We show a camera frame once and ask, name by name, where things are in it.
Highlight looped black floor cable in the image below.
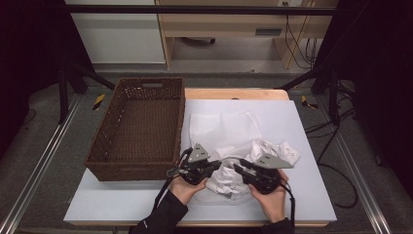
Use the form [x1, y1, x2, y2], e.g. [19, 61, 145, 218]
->
[317, 125, 359, 210]

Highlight white garment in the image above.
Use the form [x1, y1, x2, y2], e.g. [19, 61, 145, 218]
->
[206, 138, 302, 198]

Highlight black metal stand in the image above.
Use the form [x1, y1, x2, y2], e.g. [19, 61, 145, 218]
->
[278, 63, 341, 127]
[57, 60, 117, 125]

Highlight black horizontal bar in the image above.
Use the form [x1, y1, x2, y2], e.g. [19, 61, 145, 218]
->
[63, 4, 337, 17]

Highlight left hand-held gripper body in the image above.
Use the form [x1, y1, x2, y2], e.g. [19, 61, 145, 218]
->
[177, 142, 212, 186]

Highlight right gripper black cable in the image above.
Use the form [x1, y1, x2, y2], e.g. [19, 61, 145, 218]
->
[281, 182, 297, 226]

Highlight black curtain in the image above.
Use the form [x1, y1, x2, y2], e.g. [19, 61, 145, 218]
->
[314, 0, 413, 199]
[0, 0, 95, 157]

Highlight brown wicker basket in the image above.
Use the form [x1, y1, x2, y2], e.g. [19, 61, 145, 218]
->
[84, 76, 186, 182]

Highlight person's right hand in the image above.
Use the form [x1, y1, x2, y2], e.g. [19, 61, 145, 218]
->
[247, 170, 290, 224]

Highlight bundle of black floor cables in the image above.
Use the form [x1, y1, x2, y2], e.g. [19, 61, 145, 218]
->
[304, 80, 357, 140]

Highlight person's left hand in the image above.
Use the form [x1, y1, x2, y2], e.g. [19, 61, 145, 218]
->
[169, 175, 209, 207]

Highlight white wall socket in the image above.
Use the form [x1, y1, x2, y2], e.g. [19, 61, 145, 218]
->
[277, 0, 304, 8]

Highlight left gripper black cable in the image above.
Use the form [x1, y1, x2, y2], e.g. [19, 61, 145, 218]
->
[153, 146, 193, 210]

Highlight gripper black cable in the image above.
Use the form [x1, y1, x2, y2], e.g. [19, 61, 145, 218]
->
[281, 182, 297, 226]
[153, 146, 193, 210]

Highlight wooden desk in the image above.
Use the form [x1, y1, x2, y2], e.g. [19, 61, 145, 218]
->
[155, 0, 339, 70]

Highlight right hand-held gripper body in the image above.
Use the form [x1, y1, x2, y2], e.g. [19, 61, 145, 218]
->
[247, 152, 295, 196]

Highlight hanging black desk cables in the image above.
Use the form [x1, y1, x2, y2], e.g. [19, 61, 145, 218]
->
[283, 14, 321, 70]

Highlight aluminium floor rail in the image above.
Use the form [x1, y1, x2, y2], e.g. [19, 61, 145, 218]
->
[0, 93, 83, 234]
[315, 94, 394, 234]

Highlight white cabinet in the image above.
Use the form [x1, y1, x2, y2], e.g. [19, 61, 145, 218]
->
[63, 0, 167, 64]

